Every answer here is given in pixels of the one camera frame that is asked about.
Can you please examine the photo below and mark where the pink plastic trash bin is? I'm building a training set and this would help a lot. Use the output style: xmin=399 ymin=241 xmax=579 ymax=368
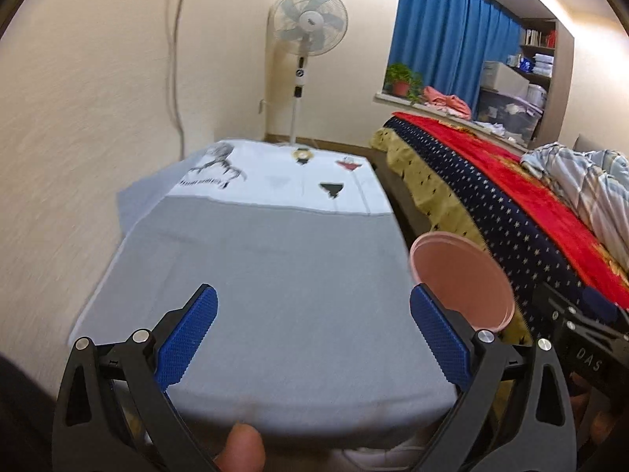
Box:
xmin=409 ymin=231 xmax=515 ymax=332

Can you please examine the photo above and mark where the operator thumb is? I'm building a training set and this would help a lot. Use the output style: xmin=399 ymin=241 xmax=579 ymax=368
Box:
xmin=214 ymin=423 xmax=265 ymax=472

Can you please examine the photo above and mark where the navy star bed sheet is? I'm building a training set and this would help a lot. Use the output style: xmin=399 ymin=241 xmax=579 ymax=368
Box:
xmin=383 ymin=117 xmax=629 ymax=325

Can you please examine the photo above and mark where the red floral blanket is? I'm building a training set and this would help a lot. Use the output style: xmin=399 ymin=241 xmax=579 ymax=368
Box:
xmin=392 ymin=111 xmax=629 ymax=310

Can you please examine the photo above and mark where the blue striped duvet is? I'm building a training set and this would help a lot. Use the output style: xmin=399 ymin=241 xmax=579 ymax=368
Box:
xmin=520 ymin=143 xmax=628 ymax=269

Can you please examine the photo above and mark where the yellow bed skirt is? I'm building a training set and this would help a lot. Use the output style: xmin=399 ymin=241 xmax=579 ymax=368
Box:
xmin=371 ymin=126 xmax=532 ymax=344

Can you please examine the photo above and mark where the grey white printed table cloth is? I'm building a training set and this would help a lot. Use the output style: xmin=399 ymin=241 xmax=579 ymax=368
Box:
xmin=72 ymin=140 xmax=456 ymax=448

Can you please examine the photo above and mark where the clear storage bin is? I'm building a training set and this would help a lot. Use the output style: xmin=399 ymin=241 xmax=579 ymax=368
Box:
xmin=476 ymin=88 xmax=543 ymax=146

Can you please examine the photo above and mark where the pink folded cloth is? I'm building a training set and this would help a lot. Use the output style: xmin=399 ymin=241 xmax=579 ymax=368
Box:
xmin=423 ymin=87 xmax=471 ymax=120

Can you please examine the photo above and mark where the white cardboard box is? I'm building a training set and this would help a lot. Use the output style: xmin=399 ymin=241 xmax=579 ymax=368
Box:
xmin=480 ymin=61 xmax=529 ymax=99

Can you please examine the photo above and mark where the wooden bookshelf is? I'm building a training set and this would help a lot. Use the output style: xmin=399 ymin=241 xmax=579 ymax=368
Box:
xmin=517 ymin=18 xmax=575 ymax=148

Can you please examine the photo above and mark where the potted green plant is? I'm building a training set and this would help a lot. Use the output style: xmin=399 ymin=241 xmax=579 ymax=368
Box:
xmin=385 ymin=63 xmax=423 ymax=102

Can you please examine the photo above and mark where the blue curtain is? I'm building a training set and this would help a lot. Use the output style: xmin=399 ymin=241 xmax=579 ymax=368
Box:
xmin=388 ymin=0 xmax=522 ymax=110

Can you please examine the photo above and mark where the white standing fan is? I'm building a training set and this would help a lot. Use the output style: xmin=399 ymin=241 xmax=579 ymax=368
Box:
xmin=269 ymin=0 xmax=349 ymax=145

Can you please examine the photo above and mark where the grey wall cable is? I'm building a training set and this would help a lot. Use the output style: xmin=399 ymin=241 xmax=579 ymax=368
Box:
xmin=164 ymin=0 xmax=194 ymax=161

